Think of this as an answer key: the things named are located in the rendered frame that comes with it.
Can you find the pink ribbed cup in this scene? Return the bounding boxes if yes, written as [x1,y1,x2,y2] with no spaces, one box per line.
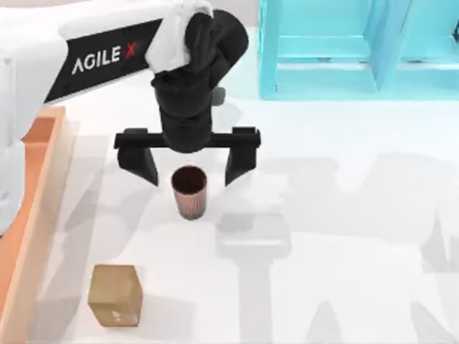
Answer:
[171,165,209,221]

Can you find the shallow salmon-coloured box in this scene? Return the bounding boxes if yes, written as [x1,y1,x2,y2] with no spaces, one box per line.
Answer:
[0,105,75,344]

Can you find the brown cardboard box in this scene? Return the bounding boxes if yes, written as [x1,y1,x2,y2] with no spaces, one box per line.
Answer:
[87,264,144,328]

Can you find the light blue rack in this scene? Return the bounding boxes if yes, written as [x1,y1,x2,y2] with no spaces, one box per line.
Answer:
[257,0,459,102]

